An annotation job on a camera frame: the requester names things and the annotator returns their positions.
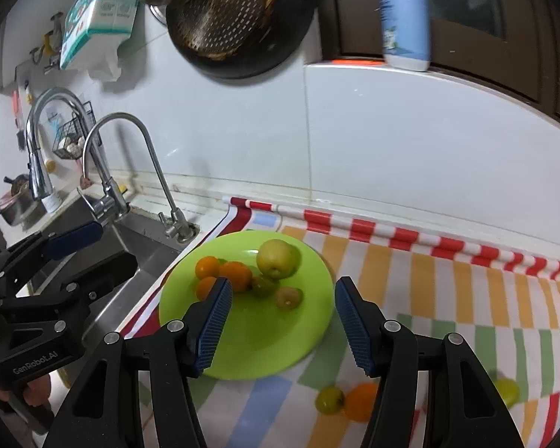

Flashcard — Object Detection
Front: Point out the green mandarin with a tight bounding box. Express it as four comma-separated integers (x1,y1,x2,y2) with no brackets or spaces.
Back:
314,386,345,415
251,274,278,298

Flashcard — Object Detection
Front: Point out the white pump soap bottle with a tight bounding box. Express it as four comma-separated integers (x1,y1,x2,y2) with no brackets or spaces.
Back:
377,0,432,72

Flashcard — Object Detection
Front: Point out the green plate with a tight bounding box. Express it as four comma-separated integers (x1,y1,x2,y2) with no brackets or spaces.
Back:
159,230,334,380

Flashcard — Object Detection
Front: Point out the tall chrome faucet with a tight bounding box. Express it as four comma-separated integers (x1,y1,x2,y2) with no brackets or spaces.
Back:
25,88,131,220

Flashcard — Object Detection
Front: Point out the person's left hand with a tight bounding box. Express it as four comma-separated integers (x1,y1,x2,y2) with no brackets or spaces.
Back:
9,373,53,414

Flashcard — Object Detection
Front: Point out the green tissue pack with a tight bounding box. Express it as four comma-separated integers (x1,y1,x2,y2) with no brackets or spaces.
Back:
60,0,145,82

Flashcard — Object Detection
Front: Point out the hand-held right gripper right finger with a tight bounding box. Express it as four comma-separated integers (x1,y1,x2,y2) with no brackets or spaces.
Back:
335,277,526,448

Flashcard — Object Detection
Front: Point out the dark wooden window frame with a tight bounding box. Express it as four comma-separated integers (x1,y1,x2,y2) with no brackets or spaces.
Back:
317,0,560,132

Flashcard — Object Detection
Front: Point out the green apple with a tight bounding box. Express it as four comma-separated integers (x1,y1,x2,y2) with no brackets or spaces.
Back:
256,239,302,279
492,378,521,408

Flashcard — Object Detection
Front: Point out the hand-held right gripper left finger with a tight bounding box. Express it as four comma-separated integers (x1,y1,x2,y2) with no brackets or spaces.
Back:
42,277,234,448

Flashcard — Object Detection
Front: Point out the thin chrome faucet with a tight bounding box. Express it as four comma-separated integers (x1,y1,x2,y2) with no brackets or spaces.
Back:
81,112,200,243

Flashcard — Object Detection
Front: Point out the black wire basket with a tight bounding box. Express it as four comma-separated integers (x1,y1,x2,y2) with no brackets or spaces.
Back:
52,101,103,162

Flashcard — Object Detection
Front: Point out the striped colourful table mat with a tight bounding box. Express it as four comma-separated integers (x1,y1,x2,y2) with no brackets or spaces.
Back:
121,196,560,448

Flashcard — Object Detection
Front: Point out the orange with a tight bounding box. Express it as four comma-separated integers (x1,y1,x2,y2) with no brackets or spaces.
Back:
219,261,253,292
344,383,380,423
196,276,218,299
195,256,220,280

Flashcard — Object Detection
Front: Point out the stainless steel sink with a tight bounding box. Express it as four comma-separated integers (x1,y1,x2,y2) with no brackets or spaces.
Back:
23,196,187,346

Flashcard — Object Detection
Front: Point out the brown kiwi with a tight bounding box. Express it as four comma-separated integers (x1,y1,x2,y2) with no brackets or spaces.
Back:
274,286,304,311

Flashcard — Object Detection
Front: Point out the black frying pan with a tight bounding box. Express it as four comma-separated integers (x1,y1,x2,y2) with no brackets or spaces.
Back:
165,0,318,80

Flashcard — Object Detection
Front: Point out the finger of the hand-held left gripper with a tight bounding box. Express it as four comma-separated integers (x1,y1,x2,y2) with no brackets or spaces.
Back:
0,252,138,324
0,221,104,291

